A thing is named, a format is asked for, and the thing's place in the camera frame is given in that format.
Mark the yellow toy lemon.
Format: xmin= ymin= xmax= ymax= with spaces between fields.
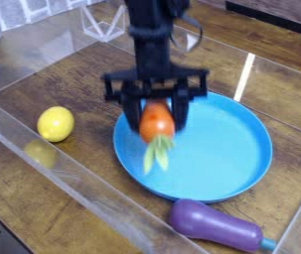
xmin=37 ymin=106 xmax=75 ymax=142

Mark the black cable loop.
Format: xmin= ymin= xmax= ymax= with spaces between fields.
xmin=169 ymin=11 xmax=205 ymax=54

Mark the orange toy carrot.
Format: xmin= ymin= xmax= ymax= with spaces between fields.
xmin=139 ymin=100 xmax=175 ymax=174

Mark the blue plastic plate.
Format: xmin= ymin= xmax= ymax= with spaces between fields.
xmin=112 ymin=93 xmax=273 ymax=203

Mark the purple toy eggplant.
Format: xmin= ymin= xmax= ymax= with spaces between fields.
xmin=169 ymin=199 xmax=276 ymax=253

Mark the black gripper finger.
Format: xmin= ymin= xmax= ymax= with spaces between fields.
xmin=171 ymin=94 xmax=189 ymax=131
xmin=122 ymin=95 xmax=142 ymax=132

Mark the clear acrylic enclosure wall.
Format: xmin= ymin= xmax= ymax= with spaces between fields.
xmin=0 ymin=0 xmax=301 ymax=254

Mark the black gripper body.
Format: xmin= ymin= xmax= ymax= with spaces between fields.
xmin=102 ymin=63 xmax=210 ymax=101

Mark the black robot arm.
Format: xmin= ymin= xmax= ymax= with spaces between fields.
xmin=102 ymin=0 xmax=210 ymax=132

